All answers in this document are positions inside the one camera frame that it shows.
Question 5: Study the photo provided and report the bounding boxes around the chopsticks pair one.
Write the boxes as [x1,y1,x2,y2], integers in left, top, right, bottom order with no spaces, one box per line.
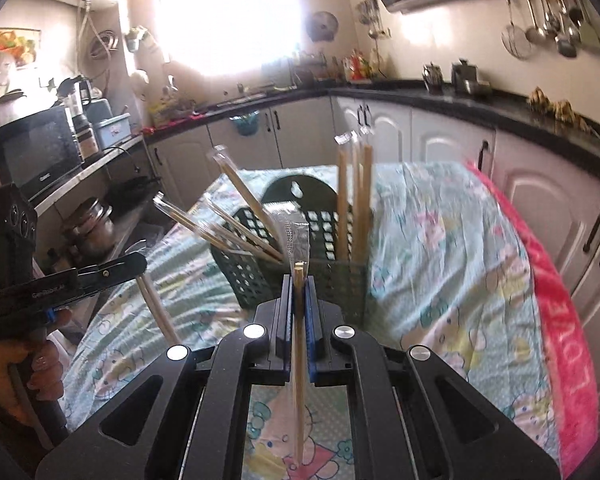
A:
[335,132,351,261]

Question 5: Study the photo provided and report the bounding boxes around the chopsticks pair three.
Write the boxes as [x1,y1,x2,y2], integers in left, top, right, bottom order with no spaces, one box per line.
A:
[202,145,280,245]

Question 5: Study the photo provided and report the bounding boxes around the blue plastic box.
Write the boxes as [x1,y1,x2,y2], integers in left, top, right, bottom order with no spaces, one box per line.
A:
[93,113,132,151]

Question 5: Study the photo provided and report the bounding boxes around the pink fleece blanket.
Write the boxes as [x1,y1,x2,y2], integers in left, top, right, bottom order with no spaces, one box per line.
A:
[465,162,598,478]

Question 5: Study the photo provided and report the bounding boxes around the chopsticks pair two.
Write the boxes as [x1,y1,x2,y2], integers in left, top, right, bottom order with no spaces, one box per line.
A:
[352,127,374,264]

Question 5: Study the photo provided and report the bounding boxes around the red bottle on counter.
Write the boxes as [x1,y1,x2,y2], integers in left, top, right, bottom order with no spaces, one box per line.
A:
[347,49,372,81]

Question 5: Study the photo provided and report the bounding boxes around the chopsticks pair four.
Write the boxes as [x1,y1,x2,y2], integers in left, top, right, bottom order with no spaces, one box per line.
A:
[291,261,306,466]

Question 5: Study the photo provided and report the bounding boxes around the dark steel pot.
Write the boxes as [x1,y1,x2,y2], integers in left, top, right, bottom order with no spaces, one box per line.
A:
[451,58,492,96]

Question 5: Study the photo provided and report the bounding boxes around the electric blender jug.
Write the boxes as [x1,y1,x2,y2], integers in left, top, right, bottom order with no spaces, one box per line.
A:
[57,75,99,162]

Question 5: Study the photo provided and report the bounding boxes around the hello kitty teal tablecloth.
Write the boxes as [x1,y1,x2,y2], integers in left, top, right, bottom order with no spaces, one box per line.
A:
[60,162,562,479]

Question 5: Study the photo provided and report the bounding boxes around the steel ladle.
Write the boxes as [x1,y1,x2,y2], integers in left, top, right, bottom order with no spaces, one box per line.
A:
[526,0,547,47]

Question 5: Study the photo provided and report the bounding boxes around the dark green utensil basket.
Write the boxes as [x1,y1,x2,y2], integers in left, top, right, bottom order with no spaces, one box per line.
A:
[211,174,367,326]

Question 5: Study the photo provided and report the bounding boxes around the small wall fan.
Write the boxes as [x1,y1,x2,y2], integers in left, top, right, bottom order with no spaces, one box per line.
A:
[304,11,339,42]

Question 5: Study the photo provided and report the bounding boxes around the black countertop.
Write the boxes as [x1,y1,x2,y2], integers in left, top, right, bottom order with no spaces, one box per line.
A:
[145,80,600,179]

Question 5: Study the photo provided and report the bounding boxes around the hanging utensil set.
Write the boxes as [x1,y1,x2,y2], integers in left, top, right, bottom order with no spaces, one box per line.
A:
[541,0,600,58]

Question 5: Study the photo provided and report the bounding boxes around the stacked steel pots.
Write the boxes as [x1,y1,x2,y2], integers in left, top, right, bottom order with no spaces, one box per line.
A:
[62,197,116,260]

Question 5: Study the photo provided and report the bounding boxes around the chopsticks pair five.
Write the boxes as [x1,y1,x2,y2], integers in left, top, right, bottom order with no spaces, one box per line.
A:
[152,192,285,263]

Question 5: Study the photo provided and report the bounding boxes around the steel kettle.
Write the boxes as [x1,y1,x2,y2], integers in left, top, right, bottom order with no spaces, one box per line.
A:
[422,63,444,93]

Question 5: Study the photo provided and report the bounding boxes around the fruit picture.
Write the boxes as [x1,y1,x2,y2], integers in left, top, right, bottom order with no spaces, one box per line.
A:
[0,27,42,67]

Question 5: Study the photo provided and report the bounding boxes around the person left hand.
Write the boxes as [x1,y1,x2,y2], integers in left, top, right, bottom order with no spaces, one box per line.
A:
[0,338,64,426]

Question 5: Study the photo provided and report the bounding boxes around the black microwave oven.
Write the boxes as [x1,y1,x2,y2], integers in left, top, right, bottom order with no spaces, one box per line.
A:
[0,105,83,202]

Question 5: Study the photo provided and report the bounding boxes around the teal hanging bin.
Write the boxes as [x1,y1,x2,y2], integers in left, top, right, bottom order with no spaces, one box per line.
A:
[230,110,260,136]

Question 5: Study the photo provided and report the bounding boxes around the brown cloth on counter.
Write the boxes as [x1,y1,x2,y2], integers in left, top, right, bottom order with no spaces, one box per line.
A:
[527,87,600,139]

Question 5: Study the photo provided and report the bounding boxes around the wire mesh strainer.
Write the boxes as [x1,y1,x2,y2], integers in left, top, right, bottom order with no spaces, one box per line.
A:
[501,0,532,60]

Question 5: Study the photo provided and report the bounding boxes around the white lower cabinets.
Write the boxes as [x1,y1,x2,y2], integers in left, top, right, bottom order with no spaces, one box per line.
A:
[148,96,600,399]

